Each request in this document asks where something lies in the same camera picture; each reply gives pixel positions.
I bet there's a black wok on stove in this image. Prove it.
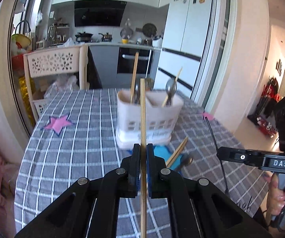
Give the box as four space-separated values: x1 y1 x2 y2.
75 32 93 42

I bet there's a black built-in oven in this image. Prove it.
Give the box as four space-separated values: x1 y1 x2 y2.
117 47 154 75

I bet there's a white refrigerator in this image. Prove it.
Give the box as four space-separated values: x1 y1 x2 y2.
154 0 212 97

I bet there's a person's right hand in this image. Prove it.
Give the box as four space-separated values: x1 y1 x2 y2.
266 174 285 217

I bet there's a grey checkered tablecloth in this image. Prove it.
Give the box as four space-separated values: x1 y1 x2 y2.
14 89 268 230

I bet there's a black range hood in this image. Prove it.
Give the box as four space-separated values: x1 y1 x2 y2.
74 0 127 27

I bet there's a white perforated storage cart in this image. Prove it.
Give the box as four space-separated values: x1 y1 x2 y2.
23 45 89 121

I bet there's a dark translucent plastic spoon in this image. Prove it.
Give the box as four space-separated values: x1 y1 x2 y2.
177 157 193 171
164 78 177 106
133 83 140 104

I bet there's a white plastic utensil holder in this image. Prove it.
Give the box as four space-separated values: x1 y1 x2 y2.
115 90 184 150

